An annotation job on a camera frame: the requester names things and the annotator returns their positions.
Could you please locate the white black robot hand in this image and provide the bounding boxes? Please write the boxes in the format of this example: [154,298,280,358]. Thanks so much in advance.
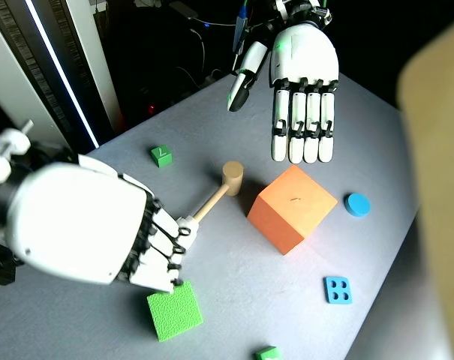
[226,22,341,165]
[7,153,198,296]

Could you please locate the wooden mallet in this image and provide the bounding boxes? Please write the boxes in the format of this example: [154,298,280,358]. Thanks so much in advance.
[176,160,245,241]

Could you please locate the large orange cube block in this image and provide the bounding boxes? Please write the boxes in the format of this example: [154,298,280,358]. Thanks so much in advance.
[247,164,339,256]

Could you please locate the small plain green block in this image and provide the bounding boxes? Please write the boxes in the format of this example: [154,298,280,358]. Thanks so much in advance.
[253,345,284,360]

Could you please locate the blue four-hole square block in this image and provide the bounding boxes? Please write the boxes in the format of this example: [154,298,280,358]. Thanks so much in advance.
[323,276,353,305]

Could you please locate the small green printed cube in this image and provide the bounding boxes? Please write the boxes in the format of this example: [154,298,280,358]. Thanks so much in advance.
[149,145,173,168]

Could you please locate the grey table cloth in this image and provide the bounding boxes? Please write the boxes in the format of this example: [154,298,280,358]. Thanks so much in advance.
[0,70,419,360]

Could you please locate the beige blurry panel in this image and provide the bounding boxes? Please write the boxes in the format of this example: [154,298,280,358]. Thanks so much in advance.
[397,14,454,360]

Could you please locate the grey blue cable plug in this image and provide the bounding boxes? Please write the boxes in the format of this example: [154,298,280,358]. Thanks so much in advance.
[232,4,250,72]

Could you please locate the white cable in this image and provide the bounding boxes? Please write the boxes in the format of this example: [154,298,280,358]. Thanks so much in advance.
[173,28,212,91]

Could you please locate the white black frame post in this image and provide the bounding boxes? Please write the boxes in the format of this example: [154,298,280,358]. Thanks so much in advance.
[0,0,125,151]

